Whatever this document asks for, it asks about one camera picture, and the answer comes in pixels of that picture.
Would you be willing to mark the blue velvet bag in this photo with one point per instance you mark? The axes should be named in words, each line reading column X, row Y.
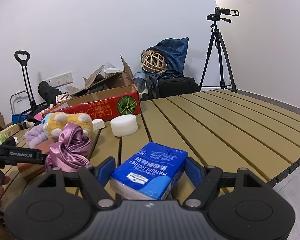
column 174, row 51

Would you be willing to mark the black bag on floor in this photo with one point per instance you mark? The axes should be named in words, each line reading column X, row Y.
column 48, row 93

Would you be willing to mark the small yellow box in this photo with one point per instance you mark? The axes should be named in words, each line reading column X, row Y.
column 10, row 131

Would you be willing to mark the black trolley handle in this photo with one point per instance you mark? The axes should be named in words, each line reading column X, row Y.
column 23, row 57

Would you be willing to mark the open brown cardboard box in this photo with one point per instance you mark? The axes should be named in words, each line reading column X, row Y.
column 105, row 77

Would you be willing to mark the white foam cylinder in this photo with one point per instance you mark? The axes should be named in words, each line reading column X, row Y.
column 124, row 125

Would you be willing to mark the pink sponge block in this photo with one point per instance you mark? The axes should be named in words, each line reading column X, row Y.
column 30, row 171

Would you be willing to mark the lavender fluffy headband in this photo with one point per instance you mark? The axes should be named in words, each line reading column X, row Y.
column 35, row 136

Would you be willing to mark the woven rattan ball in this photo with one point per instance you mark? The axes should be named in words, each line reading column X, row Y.
column 153, row 62

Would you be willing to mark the black sock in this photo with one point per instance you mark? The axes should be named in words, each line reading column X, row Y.
column 8, row 141

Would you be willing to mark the pink satin cloth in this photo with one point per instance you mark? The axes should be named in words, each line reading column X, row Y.
column 70, row 151

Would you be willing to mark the black suitcase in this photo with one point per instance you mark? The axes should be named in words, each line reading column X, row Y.
column 162, row 88

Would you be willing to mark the white wall outlet strip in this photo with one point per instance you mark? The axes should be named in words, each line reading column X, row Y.
column 60, row 80

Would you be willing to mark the folding camp table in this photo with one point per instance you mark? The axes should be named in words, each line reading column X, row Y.
column 217, row 127

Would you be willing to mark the blue water bottle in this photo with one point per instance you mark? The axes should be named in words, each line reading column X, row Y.
column 139, row 80

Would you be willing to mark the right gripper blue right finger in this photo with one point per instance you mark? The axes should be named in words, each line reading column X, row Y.
column 194, row 171

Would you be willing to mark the red fruit cardboard box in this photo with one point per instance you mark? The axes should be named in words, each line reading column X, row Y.
column 105, row 105

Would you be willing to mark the blue tissue pack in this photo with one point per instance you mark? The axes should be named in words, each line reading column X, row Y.
column 150, row 174

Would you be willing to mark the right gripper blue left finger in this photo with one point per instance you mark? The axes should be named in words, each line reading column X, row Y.
column 104, row 170

